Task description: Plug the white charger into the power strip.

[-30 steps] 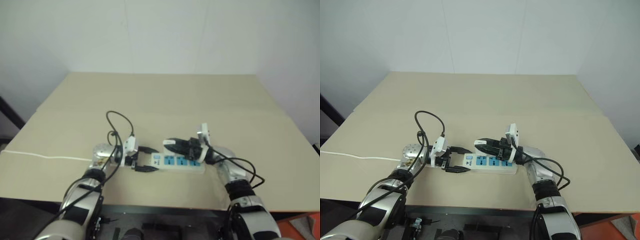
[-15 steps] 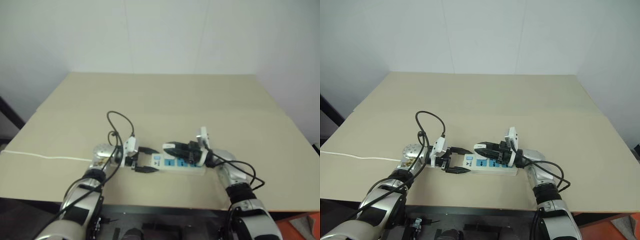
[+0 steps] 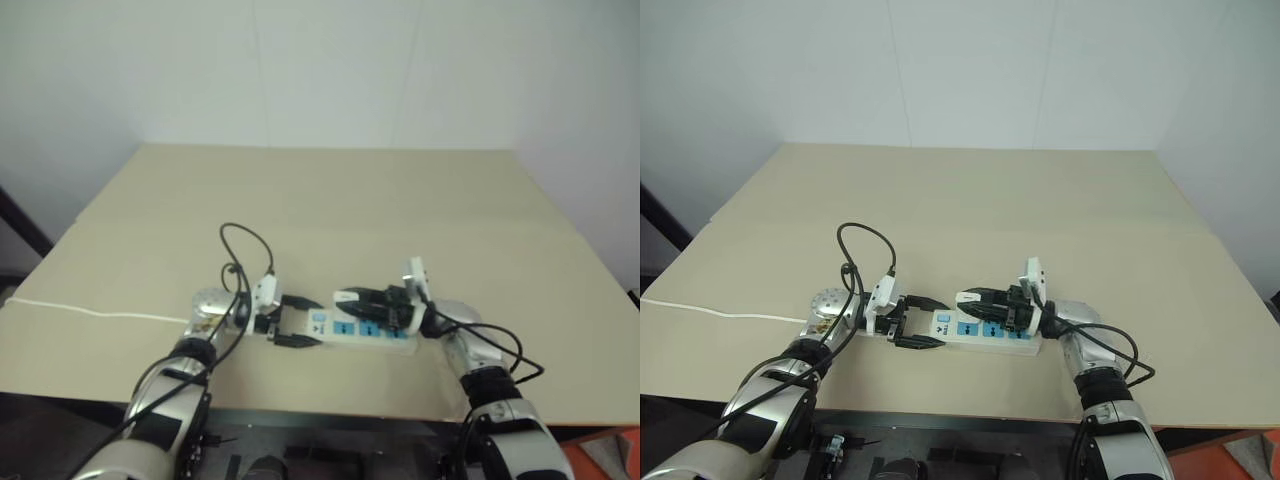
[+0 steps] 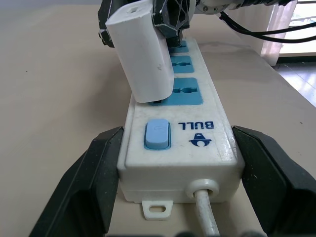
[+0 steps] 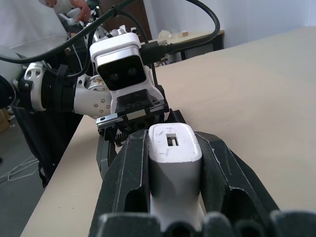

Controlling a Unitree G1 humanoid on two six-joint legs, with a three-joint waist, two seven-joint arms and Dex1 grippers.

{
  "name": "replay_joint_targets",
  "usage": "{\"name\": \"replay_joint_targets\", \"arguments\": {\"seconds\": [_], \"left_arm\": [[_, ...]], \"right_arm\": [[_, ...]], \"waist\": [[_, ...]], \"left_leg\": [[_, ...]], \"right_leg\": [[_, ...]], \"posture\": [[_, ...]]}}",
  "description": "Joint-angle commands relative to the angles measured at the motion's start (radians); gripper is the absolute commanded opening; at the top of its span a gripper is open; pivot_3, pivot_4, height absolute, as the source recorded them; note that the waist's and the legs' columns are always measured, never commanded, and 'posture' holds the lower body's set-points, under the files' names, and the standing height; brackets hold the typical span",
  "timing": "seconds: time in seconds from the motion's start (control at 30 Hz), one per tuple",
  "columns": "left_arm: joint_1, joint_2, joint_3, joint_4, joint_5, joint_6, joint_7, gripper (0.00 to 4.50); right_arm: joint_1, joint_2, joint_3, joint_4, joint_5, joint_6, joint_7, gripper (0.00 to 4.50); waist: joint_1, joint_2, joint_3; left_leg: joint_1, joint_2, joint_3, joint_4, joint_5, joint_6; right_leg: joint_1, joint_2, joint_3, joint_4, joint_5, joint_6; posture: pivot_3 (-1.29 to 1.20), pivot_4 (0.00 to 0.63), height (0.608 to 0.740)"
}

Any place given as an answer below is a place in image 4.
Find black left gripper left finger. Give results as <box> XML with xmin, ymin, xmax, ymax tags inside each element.
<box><xmin>29</xmin><ymin>126</ymin><xmax>124</xmax><ymax>237</ymax></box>

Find white power strip cord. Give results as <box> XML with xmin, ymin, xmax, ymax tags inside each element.
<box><xmin>194</xmin><ymin>187</ymin><xmax>221</xmax><ymax>237</ymax></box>

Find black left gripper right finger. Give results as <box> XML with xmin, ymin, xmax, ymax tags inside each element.
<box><xmin>231</xmin><ymin>125</ymin><xmax>316</xmax><ymax>237</ymax></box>

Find sheer pale curtain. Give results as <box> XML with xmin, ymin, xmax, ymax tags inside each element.
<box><xmin>260</xmin><ymin>0</ymin><xmax>298</xmax><ymax>67</ymax></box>

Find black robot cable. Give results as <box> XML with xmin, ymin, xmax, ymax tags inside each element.
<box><xmin>218</xmin><ymin>11</ymin><xmax>316</xmax><ymax>35</ymax></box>
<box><xmin>218</xmin><ymin>13</ymin><xmax>316</xmax><ymax>43</ymax></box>

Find white power strip blue sockets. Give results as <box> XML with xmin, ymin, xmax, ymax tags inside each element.
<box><xmin>117</xmin><ymin>37</ymin><xmax>245</xmax><ymax>220</ymax></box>

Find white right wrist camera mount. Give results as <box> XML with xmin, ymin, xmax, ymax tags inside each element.
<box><xmin>194</xmin><ymin>0</ymin><xmax>239</xmax><ymax>15</ymax></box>

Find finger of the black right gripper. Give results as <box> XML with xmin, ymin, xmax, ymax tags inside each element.
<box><xmin>151</xmin><ymin>0</ymin><xmax>196</xmax><ymax>49</ymax></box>
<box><xmin>98</xmin><ymin>0</ymin><xmax>124</xmax><ymax>48</ymax></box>

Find bright window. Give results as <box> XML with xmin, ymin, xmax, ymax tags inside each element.
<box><xmin>278</xmin><ymin>0</ymin><xmax>316</xmax><ymax>59</ymax></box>

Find white charger block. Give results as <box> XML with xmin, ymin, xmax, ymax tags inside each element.
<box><xmin>105</xmin><ymin>0</ymin><xmax>175</xmax><ymax>104</ymax></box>

